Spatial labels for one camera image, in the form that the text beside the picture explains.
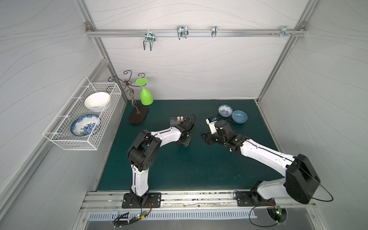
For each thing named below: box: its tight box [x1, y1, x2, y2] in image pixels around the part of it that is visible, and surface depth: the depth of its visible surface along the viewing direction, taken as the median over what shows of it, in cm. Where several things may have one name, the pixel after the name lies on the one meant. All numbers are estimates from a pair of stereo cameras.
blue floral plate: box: [70, 114, 100, 137], surface depth 65 cm
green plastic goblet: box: [135, 77, 154, 106], surface depth 93 cm
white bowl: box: [84, 92, 111, 113], surface depth 72 cm
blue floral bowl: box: [218, 103, 233, 118], surface depth 113 cm
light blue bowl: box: [231, 109, 248, 124], surface depth 109 cm
